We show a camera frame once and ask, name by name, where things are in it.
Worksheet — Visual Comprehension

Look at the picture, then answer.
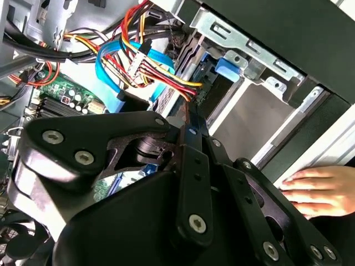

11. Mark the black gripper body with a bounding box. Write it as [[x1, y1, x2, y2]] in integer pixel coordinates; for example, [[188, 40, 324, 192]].
[[52, 170, 260, 266]]

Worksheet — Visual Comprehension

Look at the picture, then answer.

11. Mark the orange red power wire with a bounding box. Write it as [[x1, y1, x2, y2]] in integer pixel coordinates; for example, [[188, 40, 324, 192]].
[[101, 0, 205, 102]]

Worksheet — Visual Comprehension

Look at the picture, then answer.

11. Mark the person's bare hand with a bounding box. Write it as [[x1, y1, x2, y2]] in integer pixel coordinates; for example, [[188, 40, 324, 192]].
[[281, 166, 355, 219]]

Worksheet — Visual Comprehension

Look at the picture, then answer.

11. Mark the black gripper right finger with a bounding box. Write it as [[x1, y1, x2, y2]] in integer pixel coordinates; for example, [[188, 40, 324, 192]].
[[201, 117, 343, 266]]

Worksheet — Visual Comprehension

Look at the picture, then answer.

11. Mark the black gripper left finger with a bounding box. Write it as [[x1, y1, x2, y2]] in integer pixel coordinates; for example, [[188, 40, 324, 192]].
[[7, 106, 214, 247]]

